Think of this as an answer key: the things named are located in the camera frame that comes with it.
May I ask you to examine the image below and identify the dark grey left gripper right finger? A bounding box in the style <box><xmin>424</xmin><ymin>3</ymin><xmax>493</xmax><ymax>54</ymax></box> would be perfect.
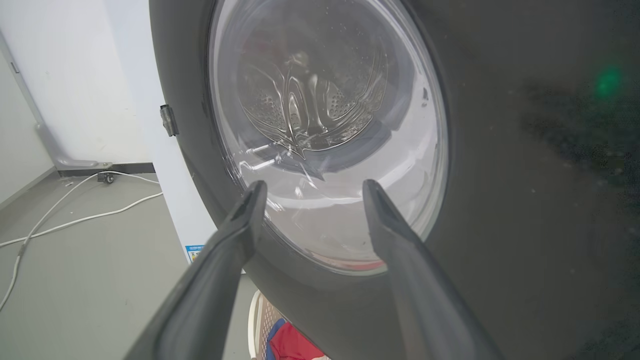
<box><xmin>362</xmin><ymin>179</ymin><xmax>503</xmax><ymax>360</ymax></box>

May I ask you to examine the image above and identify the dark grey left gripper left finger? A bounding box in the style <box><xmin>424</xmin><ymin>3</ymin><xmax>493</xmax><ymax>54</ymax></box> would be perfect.
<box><xmin>123</xmin><ymin>180</ymin><xmax>268</xmax><ymax>360</ymax></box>

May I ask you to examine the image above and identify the dark grey washing machine door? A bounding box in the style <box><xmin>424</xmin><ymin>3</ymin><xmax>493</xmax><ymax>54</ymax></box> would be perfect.
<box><xmin>149</xmin><ymin>0</ymin><xmax>640</xmax><ymax>360</ymax></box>

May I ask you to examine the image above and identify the white washing machine body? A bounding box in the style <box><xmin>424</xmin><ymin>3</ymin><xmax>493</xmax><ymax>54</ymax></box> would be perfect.
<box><xmin>102</xmin><ymin>0</ymin><xmax>246</xmax><ymax>274</ymax></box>

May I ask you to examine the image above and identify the metal door hinge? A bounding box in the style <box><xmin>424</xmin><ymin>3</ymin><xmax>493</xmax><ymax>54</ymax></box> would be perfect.
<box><xmin>160</xmin><ymin>104</ymin><xmax>180</xmax><ymax>137</ymax></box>

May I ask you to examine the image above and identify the white laundry basket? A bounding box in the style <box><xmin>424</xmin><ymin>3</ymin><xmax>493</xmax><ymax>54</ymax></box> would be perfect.
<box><xmin>247</xmin><ymin>290</ymin><xmax>331</xmax><ymax>360</ymax></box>

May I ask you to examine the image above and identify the blue garment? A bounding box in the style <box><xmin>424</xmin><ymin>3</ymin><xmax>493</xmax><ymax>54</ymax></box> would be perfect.
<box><xmin>264</xmin><ymin>318</ymin><xmax>287</xmax><ymax>360</ymax></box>

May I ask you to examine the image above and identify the red garment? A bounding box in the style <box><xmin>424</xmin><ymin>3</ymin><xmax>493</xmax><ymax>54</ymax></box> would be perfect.
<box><xmin>269</xmin><ymin>322</ymin><xmax>326</xmax><ymax>360</ymax></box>

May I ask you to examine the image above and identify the white power cable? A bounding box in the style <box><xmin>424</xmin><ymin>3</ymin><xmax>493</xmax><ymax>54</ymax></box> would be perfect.
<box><xmin>0</xmin><ymin>170</ymin><xmax>164</xmax><ymax>312</ymax></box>

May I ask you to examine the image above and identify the grey metal partition frame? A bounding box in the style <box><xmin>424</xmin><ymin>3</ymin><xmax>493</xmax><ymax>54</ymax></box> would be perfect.
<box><xmin>0</xmin><ymin>30</ymin><xmax>114</xmax><ymax>171</ymax></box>

